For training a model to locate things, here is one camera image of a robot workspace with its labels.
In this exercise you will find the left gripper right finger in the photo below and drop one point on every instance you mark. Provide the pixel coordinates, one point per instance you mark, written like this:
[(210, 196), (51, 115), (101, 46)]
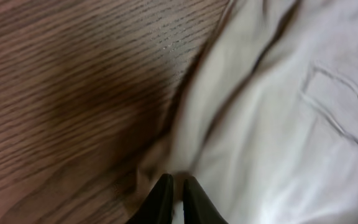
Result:
[(197, 207)]

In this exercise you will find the beige cotton shorts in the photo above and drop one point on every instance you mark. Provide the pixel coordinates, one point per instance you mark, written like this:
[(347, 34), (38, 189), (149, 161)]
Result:
[(268, 123)]

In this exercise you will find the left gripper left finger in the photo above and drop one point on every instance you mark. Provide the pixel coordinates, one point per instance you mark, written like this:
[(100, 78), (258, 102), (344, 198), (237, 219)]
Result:
[(157, 208)]

